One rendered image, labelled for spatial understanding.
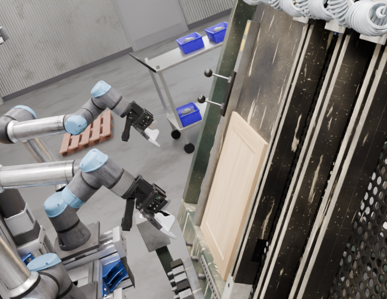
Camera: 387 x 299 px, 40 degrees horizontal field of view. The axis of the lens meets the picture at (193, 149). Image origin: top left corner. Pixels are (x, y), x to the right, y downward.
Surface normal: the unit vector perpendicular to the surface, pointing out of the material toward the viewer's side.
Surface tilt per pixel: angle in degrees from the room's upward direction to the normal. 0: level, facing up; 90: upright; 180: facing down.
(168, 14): 90
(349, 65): 90
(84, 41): 90
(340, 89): 90
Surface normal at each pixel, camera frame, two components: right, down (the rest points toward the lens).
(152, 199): 0.14, 0.35
